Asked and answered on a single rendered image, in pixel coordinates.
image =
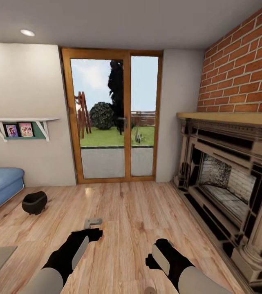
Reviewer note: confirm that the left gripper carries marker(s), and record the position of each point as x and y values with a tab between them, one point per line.
94	233

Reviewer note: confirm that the cauldron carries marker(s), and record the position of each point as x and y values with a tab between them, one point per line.
33	203

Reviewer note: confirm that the wood fireplace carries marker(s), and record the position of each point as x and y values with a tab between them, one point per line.
220	182

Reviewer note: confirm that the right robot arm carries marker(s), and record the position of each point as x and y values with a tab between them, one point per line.
186	277

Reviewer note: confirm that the shelf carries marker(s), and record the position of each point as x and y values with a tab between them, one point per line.
39	127

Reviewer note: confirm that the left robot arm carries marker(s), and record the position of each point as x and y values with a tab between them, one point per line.
53	276

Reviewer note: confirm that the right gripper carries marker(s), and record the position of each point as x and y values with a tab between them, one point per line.
150	261

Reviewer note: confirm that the downlight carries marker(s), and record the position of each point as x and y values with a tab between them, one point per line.
27	32

